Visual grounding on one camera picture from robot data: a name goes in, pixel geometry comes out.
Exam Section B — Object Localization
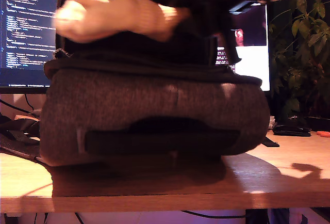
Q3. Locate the grey fabric backpack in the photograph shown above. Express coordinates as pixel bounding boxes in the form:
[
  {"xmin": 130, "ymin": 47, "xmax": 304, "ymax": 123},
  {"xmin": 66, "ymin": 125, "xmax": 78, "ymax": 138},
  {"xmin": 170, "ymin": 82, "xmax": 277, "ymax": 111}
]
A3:
[{"xmin": 0, "ymin": 0, "xmax": 281, "ymax": 168}]

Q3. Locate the white sock pair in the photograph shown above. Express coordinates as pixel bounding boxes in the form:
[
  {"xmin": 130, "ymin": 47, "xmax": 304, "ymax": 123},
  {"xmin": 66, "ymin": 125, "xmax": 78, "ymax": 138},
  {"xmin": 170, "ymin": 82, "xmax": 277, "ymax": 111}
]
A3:
[{"xmin": 52, "ymin": 0, "xmax": 193, "ymax": 43}]

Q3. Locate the green leafy house plant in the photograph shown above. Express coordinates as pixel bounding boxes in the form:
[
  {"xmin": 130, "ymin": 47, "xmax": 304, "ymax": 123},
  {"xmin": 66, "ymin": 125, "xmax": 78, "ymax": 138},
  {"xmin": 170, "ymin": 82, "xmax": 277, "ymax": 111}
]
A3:
[{"xmin": 268, "ymin": 0, "xmax": 330, "ymax": 121}]

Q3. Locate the black leather wallet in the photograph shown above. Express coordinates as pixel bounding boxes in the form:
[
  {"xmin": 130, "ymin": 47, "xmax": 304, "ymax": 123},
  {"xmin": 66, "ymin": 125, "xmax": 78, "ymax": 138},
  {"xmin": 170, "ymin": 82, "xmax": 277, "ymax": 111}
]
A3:
[{"xmin": 272, "ymin": 122, "xmax": 312, "ymax": 137}]

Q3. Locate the black planter box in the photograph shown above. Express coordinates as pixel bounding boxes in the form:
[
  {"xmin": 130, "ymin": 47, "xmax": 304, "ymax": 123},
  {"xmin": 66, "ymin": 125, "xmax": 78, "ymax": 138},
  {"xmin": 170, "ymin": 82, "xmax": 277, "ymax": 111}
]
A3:
[{"xmin": 305, "ymin": 115, "xmax": 330, "ymax": 132}]

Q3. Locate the black table leg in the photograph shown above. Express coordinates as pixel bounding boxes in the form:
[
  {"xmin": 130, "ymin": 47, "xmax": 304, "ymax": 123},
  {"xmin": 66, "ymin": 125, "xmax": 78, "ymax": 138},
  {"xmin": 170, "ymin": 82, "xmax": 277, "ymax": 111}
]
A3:
[{"xmin": 244, "ymin": 209, "xmax": 269, "ymax": 224}]

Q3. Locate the monitor showing code text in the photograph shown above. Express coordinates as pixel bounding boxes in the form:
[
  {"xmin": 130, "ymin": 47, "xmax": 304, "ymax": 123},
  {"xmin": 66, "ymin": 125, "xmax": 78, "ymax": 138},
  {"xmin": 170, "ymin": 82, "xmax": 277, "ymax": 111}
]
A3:
[{"xmin": 0, "ymin": 0, "xmax": 60, "ymax": 94}]

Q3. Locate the monitor showing camera feeds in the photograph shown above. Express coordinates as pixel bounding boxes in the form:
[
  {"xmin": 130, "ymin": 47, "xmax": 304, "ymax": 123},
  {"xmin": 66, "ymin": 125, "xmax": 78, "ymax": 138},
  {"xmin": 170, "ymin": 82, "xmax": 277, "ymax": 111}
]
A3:
[{"xmin": 216, "ymin": 2, "xmax": 271, "ymax": 92}]

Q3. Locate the long black cable under table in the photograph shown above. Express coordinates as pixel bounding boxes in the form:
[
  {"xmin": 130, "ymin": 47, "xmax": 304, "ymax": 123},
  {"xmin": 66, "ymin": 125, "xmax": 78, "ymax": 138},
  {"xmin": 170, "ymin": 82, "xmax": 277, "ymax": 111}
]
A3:
[{"xmin": 180, "ymin": 210, "xmax": 247, "ymax": 220}]

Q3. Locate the black monitor cable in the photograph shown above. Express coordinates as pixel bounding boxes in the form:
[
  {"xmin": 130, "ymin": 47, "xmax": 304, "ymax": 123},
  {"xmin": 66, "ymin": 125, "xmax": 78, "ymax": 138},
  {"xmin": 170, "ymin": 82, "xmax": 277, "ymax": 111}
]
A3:
[{"xmin": 0, "ymin": 93, "xmax": 36, "ymax": 114}]

